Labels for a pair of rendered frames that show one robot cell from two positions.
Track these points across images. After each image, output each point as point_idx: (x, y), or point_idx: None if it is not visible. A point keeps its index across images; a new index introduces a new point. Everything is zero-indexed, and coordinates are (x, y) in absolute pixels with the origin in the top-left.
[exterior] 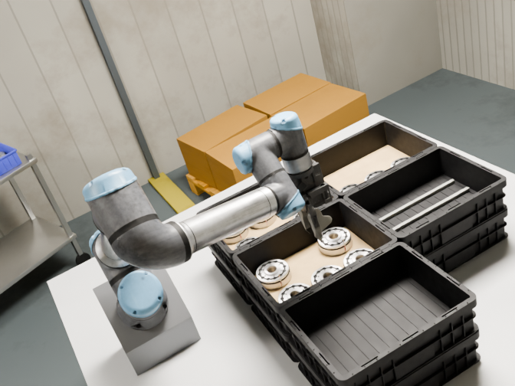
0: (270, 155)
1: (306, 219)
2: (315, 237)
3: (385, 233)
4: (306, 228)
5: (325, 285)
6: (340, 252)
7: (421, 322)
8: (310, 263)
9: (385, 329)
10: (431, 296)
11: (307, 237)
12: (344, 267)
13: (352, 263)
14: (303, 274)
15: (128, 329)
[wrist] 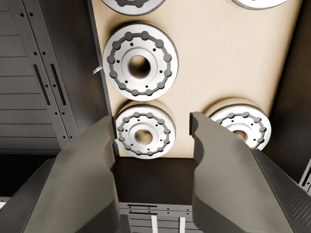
0: None
1: (200, 158)
2: (107, 116)
3: (122, 204)
4: (193, 117)
5: (20, 27)
6: None
7: (2, 119)
8: (226, 63)
9: (0, 75)
10: (42, 151)
11: (288, 99)
12: (66, 103)
13: (70, 123)
14: (209, 32)
15: None
